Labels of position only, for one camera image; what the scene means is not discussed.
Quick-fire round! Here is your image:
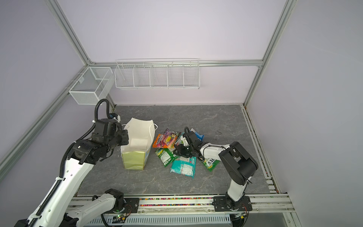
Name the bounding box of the white wire basket, long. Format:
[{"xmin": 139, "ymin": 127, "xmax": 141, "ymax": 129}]
[{"xmin": 114, "ymin": 58, "xmax": 200, "ymax": 89}]

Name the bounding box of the teal white candy bag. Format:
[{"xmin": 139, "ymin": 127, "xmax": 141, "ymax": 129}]
[{"xmin": 170, "ymin": 157, "xmax": 197, "ymax": 178}]

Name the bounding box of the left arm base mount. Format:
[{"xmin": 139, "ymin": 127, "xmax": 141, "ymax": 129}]
[{"xmin": 112, "ymin": 197, "xmax": 140, "ymax": 214}]

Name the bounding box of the paper bag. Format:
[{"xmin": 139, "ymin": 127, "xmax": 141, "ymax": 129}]
[{"xmin": 121, "ymin": 118, "xmax": 158, "ymax": 170}]

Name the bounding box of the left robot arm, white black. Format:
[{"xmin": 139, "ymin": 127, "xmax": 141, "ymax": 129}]
[{"xmin": 16, "ymin": 98, "xmax": 129, "ymax": 227}]

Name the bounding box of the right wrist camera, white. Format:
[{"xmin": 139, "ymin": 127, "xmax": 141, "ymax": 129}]
[{"xmin": 181, "ymin": 135, "xmax": 190, "ymax": 147}]

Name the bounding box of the orange Fox's candy bag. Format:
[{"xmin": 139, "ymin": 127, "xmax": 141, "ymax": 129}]
[{"xmin": 152, "ymin": 134, "xmax": 177, "ymax": 148}]

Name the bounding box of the white vented cable duct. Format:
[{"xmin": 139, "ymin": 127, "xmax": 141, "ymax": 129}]
[{"xmin": 87, "ymin": 214, "xmax": 232, "ymax": 227}]

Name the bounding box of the green snack bag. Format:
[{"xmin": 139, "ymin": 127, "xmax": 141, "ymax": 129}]
[{"xmin": 156, "ymin": 148, "xmax": 178, "ymax": 167}]

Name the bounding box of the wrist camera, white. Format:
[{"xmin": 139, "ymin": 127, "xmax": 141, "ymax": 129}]
[
  {"xmin": 181, "ymin": 135, "xmax": 190, "ymax": 147},
  {"xmin": 108, "ymin": 113, "xmax": 121, "ymax": 123}
]

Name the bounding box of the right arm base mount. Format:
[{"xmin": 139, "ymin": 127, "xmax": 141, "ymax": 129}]
[{"xmin": 212, "ymin": 195, "xmax": 252, "ymax": 212}]

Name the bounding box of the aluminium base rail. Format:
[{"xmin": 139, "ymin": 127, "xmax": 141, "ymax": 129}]
[{"xmin": 67, "ymin": 193, "xmax": 296, "ymax": 218}]

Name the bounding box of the teal Fox's mint bag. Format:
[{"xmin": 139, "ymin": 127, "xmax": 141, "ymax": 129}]
[{"xmin": 175, "ymin": 132, "xmax": 185, "ymax": 147}]

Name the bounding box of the purple M&M's packet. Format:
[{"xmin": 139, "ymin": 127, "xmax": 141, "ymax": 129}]
[{"xmin": 164, "ymin": 128, "xmax": 180, "ymax": 137}]

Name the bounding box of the blue snack packet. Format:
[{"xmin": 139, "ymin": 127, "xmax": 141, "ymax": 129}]
[{"xmin": 191, "ymin": 128, "xmax": 204, "ymax": 141}]

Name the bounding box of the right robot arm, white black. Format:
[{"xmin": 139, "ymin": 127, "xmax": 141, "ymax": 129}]
[{"xmin": 175, "ymin": 127, "xmax": 259, "ymax": 210}]

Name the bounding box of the yellow green Fox's bag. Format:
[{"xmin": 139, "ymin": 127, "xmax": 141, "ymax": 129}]
[{"xmin": 202, "ymin": 159, "xmax": 220, "ymax": 172}]

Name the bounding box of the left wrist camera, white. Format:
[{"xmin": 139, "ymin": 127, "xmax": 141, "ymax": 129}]
[{"xmin": 108, "ymin": 113, "xmax": 121, "ymax": 123}]

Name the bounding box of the white mesh basket, small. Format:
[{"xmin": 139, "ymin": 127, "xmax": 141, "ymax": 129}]
[{"xmin": 69, "ymin": 67, "xmax": 115, "ymax": 105}]

